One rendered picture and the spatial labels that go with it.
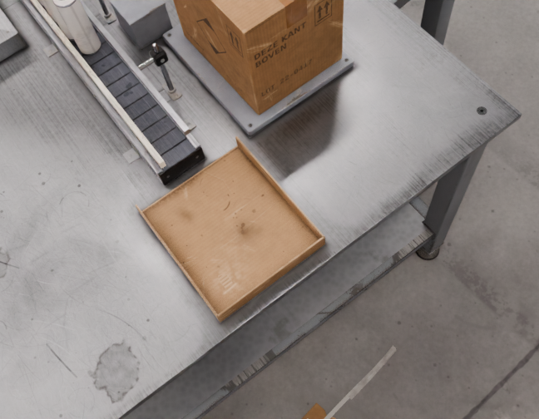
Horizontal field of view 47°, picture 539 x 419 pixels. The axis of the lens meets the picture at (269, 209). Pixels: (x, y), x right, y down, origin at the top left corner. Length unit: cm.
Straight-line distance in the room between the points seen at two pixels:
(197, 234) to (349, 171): 35
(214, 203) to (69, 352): 41
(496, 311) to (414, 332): 27
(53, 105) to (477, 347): 143
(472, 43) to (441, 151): 132
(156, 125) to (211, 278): 36
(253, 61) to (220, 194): 29
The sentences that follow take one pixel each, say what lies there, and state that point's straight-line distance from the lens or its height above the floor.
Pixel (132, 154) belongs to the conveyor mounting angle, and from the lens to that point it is 141.
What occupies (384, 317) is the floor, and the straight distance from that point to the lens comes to 208.
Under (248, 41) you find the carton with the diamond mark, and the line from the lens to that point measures 119.
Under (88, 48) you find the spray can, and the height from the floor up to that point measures 90.
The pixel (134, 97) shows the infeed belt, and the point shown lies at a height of 88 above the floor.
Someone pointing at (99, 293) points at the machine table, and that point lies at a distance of 130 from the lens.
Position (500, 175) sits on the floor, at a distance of 234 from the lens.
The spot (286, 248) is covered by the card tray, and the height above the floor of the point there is 83.
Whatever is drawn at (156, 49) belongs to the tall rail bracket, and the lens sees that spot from 136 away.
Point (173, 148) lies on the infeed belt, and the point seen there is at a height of 88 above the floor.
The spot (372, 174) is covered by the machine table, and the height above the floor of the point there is 83.
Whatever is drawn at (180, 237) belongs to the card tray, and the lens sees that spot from 129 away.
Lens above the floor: 200
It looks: 65 degrees down
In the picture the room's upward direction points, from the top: 12 degrees counter-clockwise
